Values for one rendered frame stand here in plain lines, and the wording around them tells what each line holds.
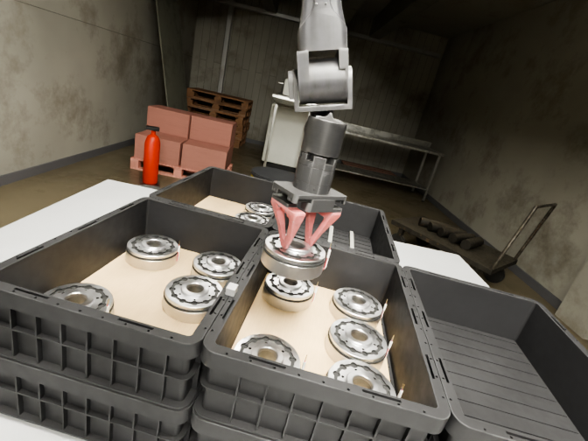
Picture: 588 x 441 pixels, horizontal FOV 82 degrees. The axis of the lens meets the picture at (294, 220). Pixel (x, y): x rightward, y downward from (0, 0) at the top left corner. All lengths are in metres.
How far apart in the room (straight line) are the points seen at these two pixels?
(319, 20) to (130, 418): 0.58
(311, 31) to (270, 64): 6.92
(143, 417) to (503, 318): 0.72
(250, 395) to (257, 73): 7.13
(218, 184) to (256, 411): 0.85
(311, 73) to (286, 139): 4.97
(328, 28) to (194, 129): 4.00
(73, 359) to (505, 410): 0.65
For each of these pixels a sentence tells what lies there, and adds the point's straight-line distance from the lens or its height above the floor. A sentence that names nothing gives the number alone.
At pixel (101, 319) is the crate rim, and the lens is 0.48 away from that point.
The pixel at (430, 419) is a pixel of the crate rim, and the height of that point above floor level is 0.93.
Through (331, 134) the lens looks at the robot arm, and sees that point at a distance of 0.49.
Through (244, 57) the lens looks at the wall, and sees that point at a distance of 7.47.
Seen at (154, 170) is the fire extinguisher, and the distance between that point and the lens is 3.69.
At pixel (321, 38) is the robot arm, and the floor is 1.29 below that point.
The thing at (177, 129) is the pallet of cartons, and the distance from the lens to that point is 4.49.
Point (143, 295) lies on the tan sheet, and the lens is 0.68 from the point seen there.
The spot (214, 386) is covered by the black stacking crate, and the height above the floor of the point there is 0.87.
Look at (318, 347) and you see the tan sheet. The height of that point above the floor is 0.83.
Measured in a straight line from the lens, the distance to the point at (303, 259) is 0.52.
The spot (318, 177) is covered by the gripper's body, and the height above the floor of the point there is 1.12.
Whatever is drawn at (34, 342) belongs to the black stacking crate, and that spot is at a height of 0.85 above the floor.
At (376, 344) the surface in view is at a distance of 0.63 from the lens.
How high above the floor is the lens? 1.23
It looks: 20 degrees down
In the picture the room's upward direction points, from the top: 13 degrees clockwise
